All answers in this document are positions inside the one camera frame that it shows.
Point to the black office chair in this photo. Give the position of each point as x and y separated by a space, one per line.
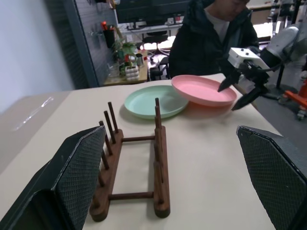
158 62

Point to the person in dark jacket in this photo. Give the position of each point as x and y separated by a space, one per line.
196 43

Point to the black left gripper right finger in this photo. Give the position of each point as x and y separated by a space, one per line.
275 172

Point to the grey pegboard panel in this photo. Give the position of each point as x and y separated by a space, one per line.
81 36

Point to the green plate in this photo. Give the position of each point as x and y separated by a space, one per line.
144 101

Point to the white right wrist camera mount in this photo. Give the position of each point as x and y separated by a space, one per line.
239 55

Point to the orange wheeled stand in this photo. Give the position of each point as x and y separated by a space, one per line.
298 98

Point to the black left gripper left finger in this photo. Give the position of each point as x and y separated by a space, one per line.
76 172

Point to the black tool cup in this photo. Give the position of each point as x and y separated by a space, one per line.
109 36

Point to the pink plate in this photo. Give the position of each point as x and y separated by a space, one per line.
199 90

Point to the white ribbed plant pot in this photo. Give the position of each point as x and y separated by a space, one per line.
132 73

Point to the wooden side desk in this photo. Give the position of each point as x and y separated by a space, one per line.
141 74

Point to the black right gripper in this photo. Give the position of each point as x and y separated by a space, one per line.
255 72

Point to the black computer monitor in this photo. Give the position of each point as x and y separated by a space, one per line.
148 9

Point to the brown wooden dish rack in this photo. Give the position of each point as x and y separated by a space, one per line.
162 191

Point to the metal cup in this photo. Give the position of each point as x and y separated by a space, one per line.
139 59

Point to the green potted plant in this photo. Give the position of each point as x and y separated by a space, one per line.
124 48

